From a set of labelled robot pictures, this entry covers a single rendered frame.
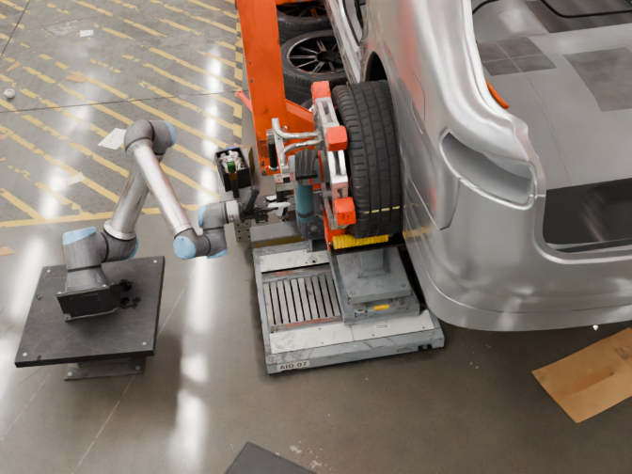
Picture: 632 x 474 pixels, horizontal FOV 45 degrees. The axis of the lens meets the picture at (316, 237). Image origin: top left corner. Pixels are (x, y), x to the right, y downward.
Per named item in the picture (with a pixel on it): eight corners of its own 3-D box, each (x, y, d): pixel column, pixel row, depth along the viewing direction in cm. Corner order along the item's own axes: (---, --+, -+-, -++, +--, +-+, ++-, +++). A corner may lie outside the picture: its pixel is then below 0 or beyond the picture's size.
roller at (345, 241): (393, 243, 339) (393, 233, 336) (329, 252, 337) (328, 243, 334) (390, 234, 344) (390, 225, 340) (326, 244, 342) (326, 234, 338)
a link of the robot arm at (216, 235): (197, 260, 308) (193, 230, 308) (217, 257, 317) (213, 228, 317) (213, 258, 303) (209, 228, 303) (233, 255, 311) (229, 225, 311)
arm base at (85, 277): (61, 292, 330) (57, 270, 330) (70, 291, 348) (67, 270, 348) (105, 286, 332) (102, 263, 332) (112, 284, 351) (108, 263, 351)
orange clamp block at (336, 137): (346, 150, 298) (348, 141, 289) (326, 152, 297) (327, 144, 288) (343, 133, 299) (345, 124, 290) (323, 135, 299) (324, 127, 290)
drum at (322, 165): (341, 186, 324) (340, 160, 315) (292, 194, 323) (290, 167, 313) (336, 167, 334) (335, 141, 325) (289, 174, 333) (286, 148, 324)
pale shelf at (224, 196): (254, 201, 378) (253, 197, 376) (220, 206, 377) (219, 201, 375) (247, 152, 410) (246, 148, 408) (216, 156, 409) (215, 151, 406)
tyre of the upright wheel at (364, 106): (377, 57, 336) (382, 186, 372) (324, 64, 334) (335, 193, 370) (413, 116, 281) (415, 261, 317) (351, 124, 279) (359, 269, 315)
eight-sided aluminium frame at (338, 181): (351, 252, 322) (346, 148, 286) (336, 255, 322) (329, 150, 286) (330, 177, 363) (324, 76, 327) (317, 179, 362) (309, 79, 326)
